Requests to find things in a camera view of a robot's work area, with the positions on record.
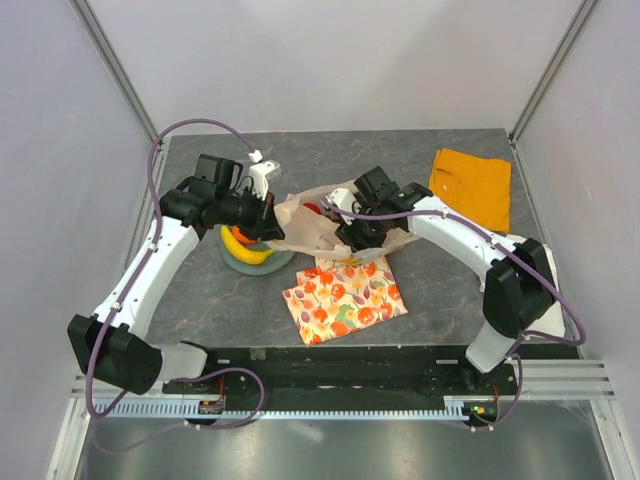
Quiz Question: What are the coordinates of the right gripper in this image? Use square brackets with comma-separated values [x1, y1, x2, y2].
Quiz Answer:
[335, 202, 389, 263]

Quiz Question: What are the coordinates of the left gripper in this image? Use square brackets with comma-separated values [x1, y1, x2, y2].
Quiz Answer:
[216, 185, 285, 242]

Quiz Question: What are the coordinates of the banana print plastic bag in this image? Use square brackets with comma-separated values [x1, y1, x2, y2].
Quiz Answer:
[266, 180, 418, 265]

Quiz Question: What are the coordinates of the fake orange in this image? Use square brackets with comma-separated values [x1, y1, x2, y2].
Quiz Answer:
[231, 226, 257, 245]

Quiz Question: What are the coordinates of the fake banana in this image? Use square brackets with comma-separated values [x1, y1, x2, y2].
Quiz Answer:
[220, 225, 275, 266]

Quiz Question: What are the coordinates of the fake red apple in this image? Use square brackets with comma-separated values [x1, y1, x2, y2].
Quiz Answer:
[304, 202, 324, 215]

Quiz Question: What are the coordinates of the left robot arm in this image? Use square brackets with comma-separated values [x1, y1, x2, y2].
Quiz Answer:
[67, 154, 284, 395]

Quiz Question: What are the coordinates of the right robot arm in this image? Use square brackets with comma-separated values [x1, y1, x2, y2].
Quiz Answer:
[324, 167, 556, 394]

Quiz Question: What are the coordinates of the grey green plate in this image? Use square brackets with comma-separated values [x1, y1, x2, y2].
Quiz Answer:
[220, 240, 294, 277]

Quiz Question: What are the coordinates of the floral folded cloth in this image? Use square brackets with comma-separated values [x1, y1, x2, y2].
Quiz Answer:
[282, 257, 408, 346]

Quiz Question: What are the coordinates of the orange folded cloth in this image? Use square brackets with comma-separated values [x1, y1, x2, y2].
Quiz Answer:
[428, 148, 512, 234]

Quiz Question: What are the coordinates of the white folded cloth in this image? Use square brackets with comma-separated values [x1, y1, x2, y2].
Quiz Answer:
[477, 244, 566, 341]

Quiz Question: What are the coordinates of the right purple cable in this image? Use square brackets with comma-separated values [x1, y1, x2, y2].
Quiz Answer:
[322, 197, 587, 434]

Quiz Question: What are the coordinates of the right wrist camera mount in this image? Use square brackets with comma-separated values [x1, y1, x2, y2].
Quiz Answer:
[325, 188, 358, 214]

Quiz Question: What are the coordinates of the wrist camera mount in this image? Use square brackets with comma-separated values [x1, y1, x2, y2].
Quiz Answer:
[325, 188, 358, 214]
[248, 150, 282, 201]

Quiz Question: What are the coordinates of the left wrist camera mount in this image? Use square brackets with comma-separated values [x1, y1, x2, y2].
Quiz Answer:
[248, 150, 282, 201]

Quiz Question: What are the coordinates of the white slotted cable duct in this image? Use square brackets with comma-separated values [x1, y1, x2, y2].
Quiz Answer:
[108, 398, 500, 421]

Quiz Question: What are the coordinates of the left aluminium frame post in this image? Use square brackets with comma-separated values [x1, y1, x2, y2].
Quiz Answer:
[68, 0, 159, 141]

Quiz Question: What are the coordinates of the aluminium frame post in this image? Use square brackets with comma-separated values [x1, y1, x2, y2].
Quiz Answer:
[508, 0, 601, 146]
[68, 0, 159, 141]

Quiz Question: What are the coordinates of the right aluminium frame post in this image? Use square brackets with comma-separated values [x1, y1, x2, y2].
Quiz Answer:
[508, 0, 601, 146]

